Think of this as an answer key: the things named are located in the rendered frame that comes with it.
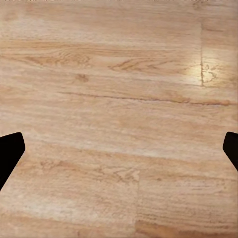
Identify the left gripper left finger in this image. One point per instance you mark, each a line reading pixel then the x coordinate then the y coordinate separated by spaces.
pixel 12 147

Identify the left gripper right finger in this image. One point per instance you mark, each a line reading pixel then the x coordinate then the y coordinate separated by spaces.
pixel 230 147

